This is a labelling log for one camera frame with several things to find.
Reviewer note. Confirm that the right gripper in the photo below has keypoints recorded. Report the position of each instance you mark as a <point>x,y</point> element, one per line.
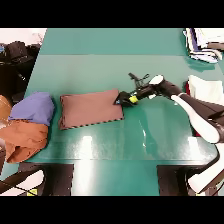
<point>126,98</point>

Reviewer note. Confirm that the brown shirt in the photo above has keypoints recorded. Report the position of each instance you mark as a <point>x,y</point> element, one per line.
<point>90,108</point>

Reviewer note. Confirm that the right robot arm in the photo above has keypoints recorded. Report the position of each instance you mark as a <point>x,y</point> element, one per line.
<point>200,115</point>

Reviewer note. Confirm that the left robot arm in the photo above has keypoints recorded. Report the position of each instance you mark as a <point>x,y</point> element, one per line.
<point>15,181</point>

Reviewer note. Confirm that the red garment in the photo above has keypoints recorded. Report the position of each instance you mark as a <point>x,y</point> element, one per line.
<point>187,89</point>

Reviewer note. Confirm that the white garment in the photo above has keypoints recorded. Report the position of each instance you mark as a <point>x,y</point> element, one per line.
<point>206,90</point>

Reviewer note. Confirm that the blue garment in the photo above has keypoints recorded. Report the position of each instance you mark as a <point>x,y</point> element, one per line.
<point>33,108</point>

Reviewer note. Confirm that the heap of clothes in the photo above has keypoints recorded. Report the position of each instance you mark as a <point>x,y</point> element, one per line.
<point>205,43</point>

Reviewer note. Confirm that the orange garment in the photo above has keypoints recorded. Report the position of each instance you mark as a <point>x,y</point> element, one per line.
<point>25,138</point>

